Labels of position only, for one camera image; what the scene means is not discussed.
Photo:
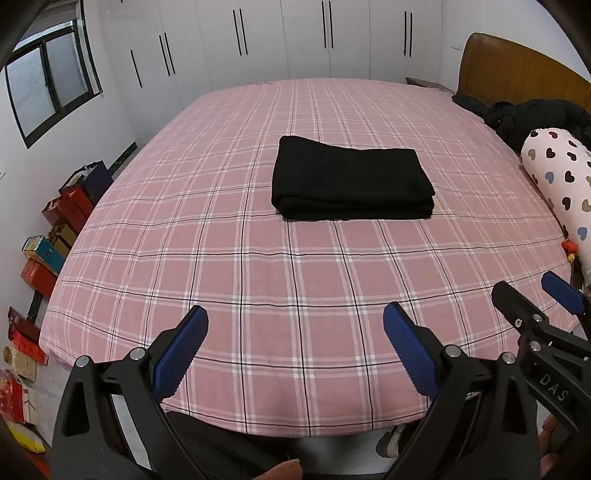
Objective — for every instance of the white wardrobe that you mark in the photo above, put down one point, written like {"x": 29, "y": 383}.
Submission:
{"x": 277, "y": 41}

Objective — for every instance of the dark blue paper bag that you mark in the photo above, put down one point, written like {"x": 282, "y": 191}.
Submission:
{"x": 90, "y": 182}

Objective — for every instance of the person's right hand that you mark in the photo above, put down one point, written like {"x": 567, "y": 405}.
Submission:
{"x": 553, "y": 436}

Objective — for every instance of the black pants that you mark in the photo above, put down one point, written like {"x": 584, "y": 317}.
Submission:
{"x": 351, "y": 180}

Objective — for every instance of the row of gift boxes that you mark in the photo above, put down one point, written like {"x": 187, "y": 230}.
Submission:
{"x": 41, "y": 258}

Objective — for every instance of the pink plaid bed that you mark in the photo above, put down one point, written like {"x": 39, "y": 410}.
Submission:
{"x": 231, "y": 254}

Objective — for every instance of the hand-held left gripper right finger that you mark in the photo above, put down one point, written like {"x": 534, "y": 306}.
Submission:
{"x": 411, "y": 355}

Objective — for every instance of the grey shoe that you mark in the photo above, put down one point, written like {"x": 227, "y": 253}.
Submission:
{"x": 391, "y": 441}

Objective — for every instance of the heart print pillow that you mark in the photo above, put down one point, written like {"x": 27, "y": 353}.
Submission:
{"x": 558, "y": 180}

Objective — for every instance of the small red toy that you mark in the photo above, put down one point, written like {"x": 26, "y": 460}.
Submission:
{"x": 570, "y": 247}

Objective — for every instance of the person's left hand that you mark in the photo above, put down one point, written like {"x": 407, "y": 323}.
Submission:
{"x": 281, "y": 471}

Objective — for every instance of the black framed window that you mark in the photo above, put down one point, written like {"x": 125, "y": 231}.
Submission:
{"x": 46, "y": 87}

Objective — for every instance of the black jacket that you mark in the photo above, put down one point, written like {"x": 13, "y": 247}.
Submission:
{"x": 531, "y": 115}

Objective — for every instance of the yellow packet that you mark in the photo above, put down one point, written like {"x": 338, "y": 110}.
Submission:
{"x": 27, "y": 438}

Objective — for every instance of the wooden headboard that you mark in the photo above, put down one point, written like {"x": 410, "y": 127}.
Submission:
{"x": 517, "y": 69}

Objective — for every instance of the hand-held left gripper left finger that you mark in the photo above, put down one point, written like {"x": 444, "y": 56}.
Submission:
{"x": 180, "y": 355}

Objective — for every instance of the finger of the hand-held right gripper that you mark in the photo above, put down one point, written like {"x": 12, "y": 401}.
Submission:
{"x": 561, "y": 291}
{"x": 512, "y": 302}

